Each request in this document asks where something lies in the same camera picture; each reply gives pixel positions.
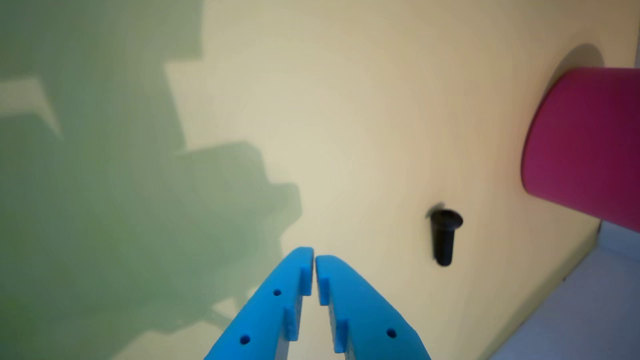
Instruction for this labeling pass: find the black bolt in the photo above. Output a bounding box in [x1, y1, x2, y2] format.
[426, 202, 464, 267]

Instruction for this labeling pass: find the pink round box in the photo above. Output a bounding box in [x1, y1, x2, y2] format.
[520, 67, 640, 233]

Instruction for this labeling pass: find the yellow paper mat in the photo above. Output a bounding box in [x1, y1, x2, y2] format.
[0, 0, 640, 360]

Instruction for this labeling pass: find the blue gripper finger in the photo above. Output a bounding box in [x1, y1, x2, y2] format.
[204, 246, 315, 360]
[315, 254, 432, 360]

